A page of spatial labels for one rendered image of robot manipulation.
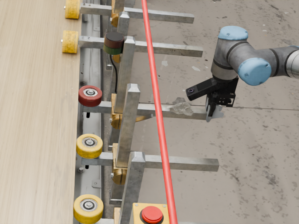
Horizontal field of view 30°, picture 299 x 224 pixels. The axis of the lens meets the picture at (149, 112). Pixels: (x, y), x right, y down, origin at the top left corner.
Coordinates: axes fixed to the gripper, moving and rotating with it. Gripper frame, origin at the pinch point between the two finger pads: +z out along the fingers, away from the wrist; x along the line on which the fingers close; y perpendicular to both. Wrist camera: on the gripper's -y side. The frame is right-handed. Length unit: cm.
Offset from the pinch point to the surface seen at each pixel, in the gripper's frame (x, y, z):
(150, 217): -81, -31, -41
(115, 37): -5.0, -35.5, -33.8
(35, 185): -44, -56, -8
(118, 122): -8.7, -32.0, -3.5
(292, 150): 79, 79, 84
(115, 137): -5.9, -32.1, 6.0
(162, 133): -105, -37, -82
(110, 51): -7.2, -36.9, -29.9
